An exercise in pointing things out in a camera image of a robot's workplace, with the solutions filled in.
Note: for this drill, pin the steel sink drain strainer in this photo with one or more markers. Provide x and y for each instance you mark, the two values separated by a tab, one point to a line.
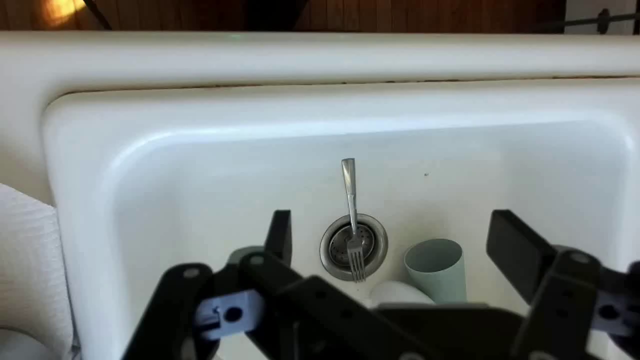
374	232

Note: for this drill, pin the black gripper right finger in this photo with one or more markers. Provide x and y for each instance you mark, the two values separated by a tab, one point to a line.
560	300

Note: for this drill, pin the white ceramic sink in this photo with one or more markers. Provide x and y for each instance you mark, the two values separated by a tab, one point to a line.
201	167

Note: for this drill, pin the black tripod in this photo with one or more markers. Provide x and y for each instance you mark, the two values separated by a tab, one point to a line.
603	20

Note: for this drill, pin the folded white paper towel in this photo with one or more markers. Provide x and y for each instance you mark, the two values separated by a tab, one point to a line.
27	252

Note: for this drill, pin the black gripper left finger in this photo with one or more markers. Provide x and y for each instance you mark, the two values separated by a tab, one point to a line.
320	307

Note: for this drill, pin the teal plastic cup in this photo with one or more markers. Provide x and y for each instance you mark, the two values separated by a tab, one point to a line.
441	280

